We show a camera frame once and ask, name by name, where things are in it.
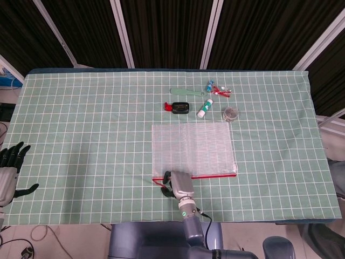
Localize grey floor cable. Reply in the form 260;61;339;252
29;225;63;245

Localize blue-grey robot torso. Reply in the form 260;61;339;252
107;222;224;259

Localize mint green plastic paddle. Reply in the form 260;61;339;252
170;87;208;97

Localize clear jar of paper clips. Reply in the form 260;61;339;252
221;106;239;122

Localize clear zip bag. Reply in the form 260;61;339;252
151;122;238;189

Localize red tassel packet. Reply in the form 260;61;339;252
211;85;233;98

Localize black bottle red cap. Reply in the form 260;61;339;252
164;101;191;115

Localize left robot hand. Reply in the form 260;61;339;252
0;141;40;208

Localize white green glue stick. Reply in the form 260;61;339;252
197;99;213;118

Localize blue white box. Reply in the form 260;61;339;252
0;55;25;90

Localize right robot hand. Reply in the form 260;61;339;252
161;169;195;200

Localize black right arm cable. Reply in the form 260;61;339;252
198;208;214;250

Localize green white checked tablecloth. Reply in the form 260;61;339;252
2;70;341;225

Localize white frame post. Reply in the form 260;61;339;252
110;0;135;68
199;0;223;70
33;0;79;68
293;10;345;71

